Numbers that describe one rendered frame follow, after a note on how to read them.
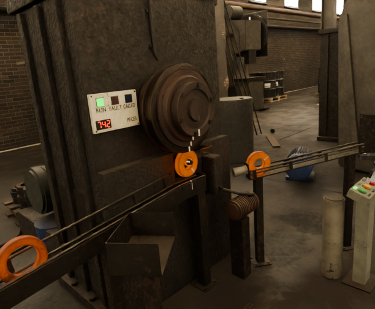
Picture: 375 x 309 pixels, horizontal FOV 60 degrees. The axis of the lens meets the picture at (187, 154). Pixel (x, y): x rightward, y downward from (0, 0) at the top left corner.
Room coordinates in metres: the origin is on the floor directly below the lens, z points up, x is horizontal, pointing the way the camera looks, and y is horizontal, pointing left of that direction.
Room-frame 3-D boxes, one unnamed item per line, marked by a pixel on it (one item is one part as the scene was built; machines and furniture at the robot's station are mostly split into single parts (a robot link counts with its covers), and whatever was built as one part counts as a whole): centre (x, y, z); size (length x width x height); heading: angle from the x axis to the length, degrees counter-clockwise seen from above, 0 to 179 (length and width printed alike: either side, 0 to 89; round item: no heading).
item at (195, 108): (1.68, -0.05, 1.11); 0.28 x 0.06 x 0.28; 134
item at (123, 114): (1.59, 0.33, 1.15); 0.26 x 0.02 x 0.18; 134
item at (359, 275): (1.70, -0.99, 0.31); 0.24 x 0.16 x 0.62; 134
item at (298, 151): (3.62, -1.31, 0.17); 0.57 x 0.31 x 0.34; 154
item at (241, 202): (1.89, -0.32, 0.27); 0.22 x 0.13 x 0.53; 134
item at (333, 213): (1.79, -0.85, 0.26); 0.12 x 0.12 x 0.52
